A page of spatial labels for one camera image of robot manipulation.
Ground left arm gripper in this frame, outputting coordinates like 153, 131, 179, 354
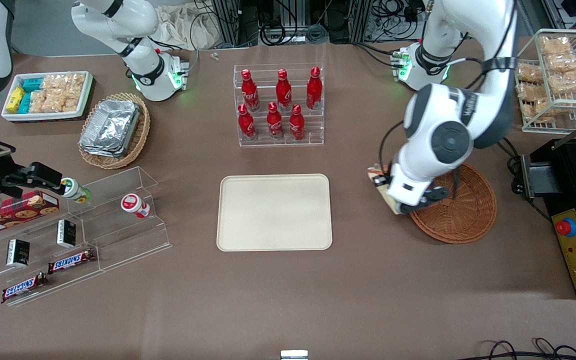
375, 166, 432, 216

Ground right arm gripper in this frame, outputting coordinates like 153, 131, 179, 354
0, 163, 66, 198

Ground triangle sandwich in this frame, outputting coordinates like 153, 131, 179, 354
367, 166, 405, 216

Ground brown round wicker basket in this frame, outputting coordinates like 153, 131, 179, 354
408, 162, 498, 245

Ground white rectangular snack tray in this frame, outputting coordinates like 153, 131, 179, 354
1, 71, 95, 122

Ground light oval wicker basket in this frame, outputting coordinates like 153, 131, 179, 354
78, 92, 151, 170

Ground cream plastic tray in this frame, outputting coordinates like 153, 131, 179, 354
216, 173, 333, 252

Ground green-capped small drink bottle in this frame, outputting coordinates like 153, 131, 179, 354
61, 178, 92, 204

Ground red tartan cookie box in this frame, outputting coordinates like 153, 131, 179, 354
0, 190, 61, 238

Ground small black box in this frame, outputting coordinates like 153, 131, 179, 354
57, 219, 77, 249
6, 239, 31, 267

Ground clear rice cracker packet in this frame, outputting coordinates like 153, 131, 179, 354
64, 74, 86, 113
43, 90, 66, 113
29, 90, 49, 114
43, 74, 69, 93

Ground stacked aluminium foil trays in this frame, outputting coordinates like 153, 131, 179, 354
79, 99, 141, 158

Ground Snickers chocolate bar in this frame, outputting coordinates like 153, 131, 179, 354
1, 272, 49, 304
48, 249, 96, 274

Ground red-capped small drink bottle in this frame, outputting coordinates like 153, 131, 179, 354
121, 193, 152, 219

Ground clear acrylic stepped shelf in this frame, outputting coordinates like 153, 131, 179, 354
0, 166, 173, 307

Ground yellow snack packet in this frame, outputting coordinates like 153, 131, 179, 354
6, 86, 25, 114

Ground clear acrylic bottle rack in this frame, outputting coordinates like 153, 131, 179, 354
233, 63, 325, 147

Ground red cola bottle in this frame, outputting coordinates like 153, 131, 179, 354
267, 101, 284, 140
238, 103, 256, 141
306, 66, 323, 111
275, 69, 293, 112
289, 104, 305, 141
240, 69, 260, 112

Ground grey metal plate box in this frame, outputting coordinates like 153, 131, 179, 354
520, 154, 560, 199

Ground clear bag of crackers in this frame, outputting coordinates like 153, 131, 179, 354
518, 82, 549, 102
517, 62, 545, 83
522, 99, 556, 124
545, 52, 576, 74
550, 70, 576, 96
540, 36, 574, 57

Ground black appliance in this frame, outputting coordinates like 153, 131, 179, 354
530, 120, 576, 213

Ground white crumpled cloth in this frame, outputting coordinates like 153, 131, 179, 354
155, 5, 219, 51

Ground black power cable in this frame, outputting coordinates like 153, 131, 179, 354
498, 137, 555, 222

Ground black base cable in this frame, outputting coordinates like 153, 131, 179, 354
147, 36, 200, 76
352, 42, 404, 68

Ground aluminium frame profile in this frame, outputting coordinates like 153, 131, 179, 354
350, 0, 374, 43
213, 0, 241, 48

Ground black looped floor cable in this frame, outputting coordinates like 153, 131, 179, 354
468, 337, 576, 360

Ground white wire rack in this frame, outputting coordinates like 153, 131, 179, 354
515, 29, 576, 134

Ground coiled black cable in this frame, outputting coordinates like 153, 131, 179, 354
259, 17, 288, 47

